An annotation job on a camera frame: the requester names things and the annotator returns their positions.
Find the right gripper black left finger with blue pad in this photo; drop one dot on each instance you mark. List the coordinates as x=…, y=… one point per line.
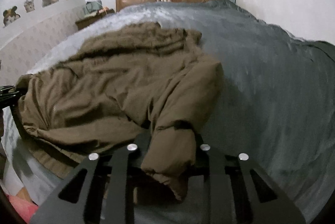
x=99, y=190

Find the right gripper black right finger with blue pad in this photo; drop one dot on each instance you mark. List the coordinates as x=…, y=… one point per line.
x=238, y=190

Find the brown puffer jacket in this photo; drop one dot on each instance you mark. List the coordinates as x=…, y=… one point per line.
x=119, y=84

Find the green clothes pile on nightstand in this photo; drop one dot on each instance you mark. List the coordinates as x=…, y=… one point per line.
x=92, y=6

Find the brown white dog sticker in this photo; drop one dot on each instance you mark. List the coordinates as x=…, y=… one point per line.
x=10, y=15

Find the grey bed blanket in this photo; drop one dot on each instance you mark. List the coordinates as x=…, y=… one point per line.
x=277, y=103

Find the brown wooden nightstand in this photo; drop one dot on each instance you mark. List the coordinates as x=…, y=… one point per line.
x=90, y=19

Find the small kitten wall sticker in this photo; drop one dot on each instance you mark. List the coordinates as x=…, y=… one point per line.
x=29, y=5

